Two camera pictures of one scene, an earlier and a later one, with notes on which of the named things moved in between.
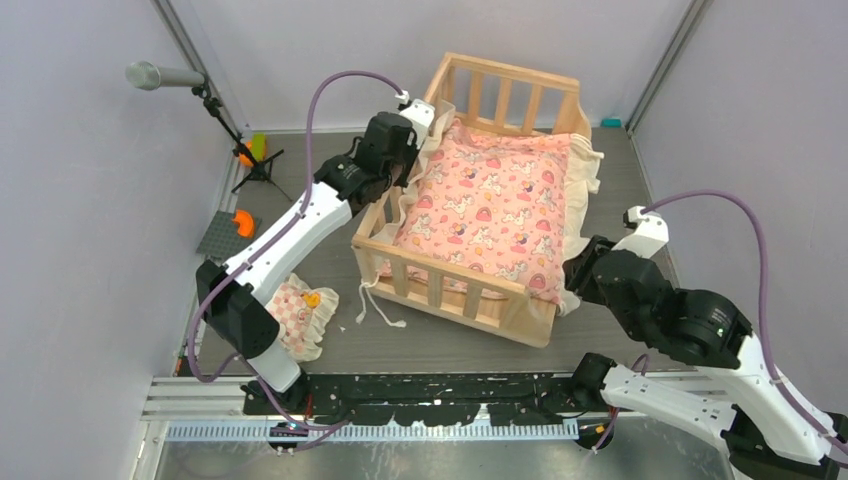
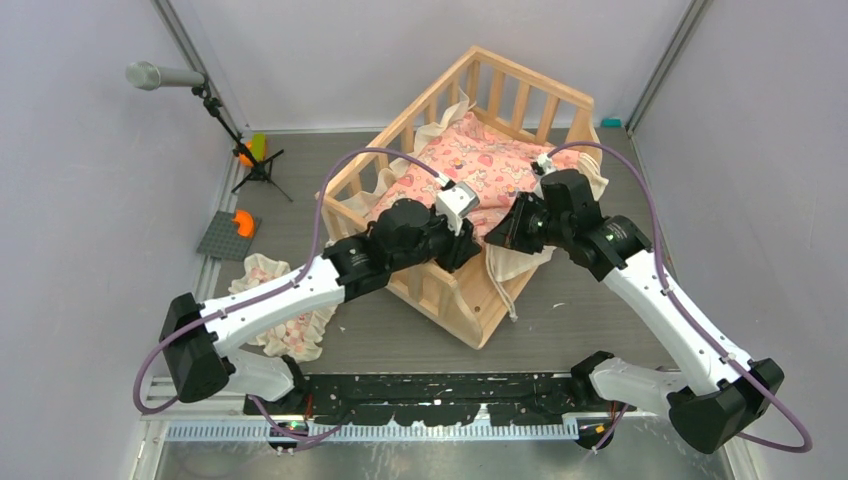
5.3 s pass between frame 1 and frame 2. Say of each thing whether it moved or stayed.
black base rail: stayed
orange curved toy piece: stayed
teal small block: stayed
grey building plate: stayed
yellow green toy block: stayed
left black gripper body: moved
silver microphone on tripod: stayed
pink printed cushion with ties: moved
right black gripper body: moved
